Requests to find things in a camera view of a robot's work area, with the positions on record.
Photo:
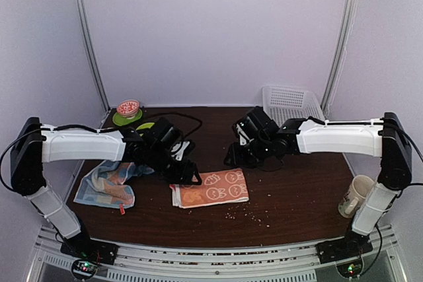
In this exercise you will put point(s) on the aluminium frame post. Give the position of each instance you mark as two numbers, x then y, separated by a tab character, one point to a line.
90	52
346	26

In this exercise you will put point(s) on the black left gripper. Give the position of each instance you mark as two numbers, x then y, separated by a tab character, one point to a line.
184	174

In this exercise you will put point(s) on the blue patchwork towel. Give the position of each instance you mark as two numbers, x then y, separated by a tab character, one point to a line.
105	185

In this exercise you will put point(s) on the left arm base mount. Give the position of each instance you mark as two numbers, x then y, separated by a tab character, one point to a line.
89	254

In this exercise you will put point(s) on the lime green bowl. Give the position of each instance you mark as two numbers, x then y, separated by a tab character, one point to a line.
147	125

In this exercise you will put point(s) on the red patterned small bowl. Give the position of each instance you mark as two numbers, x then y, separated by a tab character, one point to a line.
128	108

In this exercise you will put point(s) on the lime green plate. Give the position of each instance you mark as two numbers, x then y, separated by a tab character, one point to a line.
121	121

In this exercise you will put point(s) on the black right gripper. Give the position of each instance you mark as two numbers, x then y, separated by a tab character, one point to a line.
236	160

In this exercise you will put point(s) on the orange bunny pattern towel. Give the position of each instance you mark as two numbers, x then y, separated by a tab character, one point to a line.
227	186

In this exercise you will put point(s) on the scattered rice crumbs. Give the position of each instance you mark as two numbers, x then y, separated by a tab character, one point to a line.
256	210

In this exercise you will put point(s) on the beige ceramic mug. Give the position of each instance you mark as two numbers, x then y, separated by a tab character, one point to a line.
355	195

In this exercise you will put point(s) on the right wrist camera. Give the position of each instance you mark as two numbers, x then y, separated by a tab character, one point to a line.
256	123

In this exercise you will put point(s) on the aluminium front rail base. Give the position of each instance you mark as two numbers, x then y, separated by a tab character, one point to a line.
288	262

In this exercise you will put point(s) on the right aluminium frame post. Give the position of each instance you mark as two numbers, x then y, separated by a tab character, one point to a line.
346	26

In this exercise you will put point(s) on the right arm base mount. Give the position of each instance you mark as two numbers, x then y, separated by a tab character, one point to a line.
347	253

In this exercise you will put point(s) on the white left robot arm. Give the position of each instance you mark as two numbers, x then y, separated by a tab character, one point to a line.
161	147

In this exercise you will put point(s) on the white plastic basket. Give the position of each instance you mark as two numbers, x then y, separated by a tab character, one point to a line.
283	103

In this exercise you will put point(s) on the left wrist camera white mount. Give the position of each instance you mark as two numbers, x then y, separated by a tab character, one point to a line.
179	149

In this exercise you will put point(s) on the left aluminium frame post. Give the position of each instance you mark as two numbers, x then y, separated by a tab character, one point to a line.
90	52

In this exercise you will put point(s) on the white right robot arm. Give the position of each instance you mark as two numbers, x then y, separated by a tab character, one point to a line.
259	138

